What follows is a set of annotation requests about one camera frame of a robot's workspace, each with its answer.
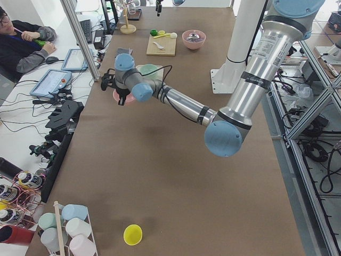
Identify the green lime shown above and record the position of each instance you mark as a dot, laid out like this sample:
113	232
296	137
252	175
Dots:
153	32

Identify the wooden mug tree stand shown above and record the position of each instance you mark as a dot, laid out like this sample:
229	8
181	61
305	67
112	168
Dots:
123	24

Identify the blue teach pendant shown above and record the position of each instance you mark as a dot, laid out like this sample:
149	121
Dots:
74	61
51	83

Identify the bamboo cutting board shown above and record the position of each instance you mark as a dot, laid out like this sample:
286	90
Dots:
168	44

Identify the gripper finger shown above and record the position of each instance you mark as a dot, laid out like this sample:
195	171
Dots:
121	101

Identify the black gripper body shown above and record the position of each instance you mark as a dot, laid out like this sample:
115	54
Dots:
122	93
159	5

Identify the yellow plastic cup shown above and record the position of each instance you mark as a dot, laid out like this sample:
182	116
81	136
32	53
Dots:
133	234

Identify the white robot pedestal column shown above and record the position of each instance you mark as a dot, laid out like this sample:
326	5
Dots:
246	27

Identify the small pink bowl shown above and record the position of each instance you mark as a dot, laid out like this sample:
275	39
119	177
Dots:
129	98

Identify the aluminium frame post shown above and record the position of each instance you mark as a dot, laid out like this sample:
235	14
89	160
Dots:
80	37

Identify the white rabbit tray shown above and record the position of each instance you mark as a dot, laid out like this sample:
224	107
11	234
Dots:
159	73

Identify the seated person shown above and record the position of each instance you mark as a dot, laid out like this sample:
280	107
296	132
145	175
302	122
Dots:
24	46

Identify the yellow plastic knife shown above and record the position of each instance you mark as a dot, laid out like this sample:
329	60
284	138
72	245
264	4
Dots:
163	35

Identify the large pink bowl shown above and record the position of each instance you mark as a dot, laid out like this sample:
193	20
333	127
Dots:
193	45

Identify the white ceramic spoon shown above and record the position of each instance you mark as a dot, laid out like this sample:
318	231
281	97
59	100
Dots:
158	45

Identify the light blue cup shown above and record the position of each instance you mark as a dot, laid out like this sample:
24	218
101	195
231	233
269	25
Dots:
71	211

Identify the pale green cup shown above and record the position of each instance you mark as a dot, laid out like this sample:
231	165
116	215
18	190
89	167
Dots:
47	220

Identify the metal ice scoop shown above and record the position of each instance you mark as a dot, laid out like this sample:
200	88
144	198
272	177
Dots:
194	37

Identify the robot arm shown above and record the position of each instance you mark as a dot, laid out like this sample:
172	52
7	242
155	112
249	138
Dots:
226	129
176	2

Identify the white wire cup rack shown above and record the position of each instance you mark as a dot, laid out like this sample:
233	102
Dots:
73	237

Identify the top green bowl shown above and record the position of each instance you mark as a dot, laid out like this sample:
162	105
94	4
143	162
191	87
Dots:
148	70

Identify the folded grey cloth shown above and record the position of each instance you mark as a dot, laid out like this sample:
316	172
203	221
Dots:
124	51

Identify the white steamed bun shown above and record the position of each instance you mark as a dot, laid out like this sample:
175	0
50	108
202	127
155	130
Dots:
173	35

